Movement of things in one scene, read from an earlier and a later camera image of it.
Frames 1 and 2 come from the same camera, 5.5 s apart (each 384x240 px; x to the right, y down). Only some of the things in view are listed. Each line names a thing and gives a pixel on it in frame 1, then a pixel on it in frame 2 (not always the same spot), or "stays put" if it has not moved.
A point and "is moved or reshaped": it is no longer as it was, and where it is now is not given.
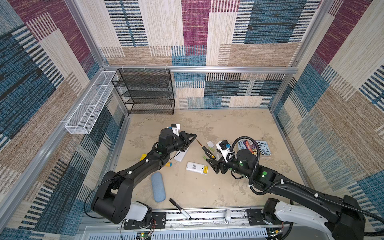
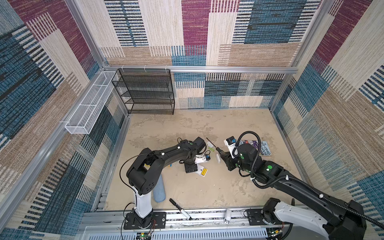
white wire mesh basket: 85,116 stays put
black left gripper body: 179,143 to 190,166
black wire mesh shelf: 146,91 stays put
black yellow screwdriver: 207,152 is moved or reshaped
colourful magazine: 264,148 stays put
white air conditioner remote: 196,167 stays put
